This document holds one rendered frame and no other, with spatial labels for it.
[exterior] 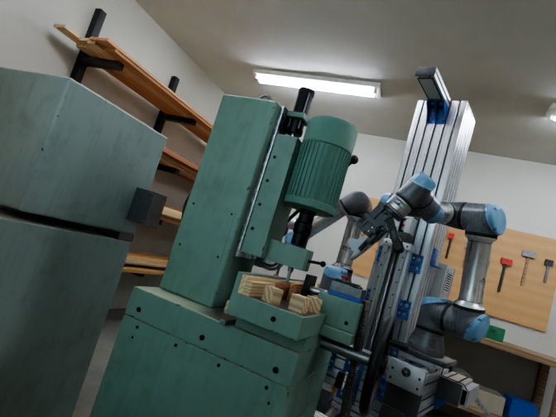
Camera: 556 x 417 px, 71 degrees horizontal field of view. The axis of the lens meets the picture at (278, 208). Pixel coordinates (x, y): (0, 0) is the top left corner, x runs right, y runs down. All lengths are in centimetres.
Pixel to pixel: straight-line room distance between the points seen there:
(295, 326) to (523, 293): 376
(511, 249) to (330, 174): 352
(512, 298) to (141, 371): 386
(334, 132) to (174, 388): 90
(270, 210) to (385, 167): 356
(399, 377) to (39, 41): 300
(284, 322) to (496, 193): 391
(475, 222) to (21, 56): 290
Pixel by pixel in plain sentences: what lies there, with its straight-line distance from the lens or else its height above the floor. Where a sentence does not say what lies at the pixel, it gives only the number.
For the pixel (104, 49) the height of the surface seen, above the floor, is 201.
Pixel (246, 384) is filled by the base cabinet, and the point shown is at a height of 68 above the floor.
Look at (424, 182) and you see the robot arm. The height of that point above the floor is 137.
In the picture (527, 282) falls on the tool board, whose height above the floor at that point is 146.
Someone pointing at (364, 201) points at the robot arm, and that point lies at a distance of 204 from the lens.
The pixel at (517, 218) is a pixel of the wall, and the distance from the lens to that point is 470.
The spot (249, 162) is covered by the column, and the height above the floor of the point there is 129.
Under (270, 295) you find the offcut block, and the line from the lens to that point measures 106.
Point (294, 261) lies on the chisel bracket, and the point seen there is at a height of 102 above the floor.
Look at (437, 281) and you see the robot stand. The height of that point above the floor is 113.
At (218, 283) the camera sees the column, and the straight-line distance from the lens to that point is 129.
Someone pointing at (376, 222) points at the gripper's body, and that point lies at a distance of 128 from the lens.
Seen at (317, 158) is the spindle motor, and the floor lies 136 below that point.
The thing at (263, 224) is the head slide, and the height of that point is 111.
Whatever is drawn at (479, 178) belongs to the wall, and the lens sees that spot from 474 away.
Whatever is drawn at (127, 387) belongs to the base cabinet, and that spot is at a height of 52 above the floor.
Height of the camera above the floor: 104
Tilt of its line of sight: 6 degrees up
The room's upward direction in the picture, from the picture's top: 17 degrees clockwise
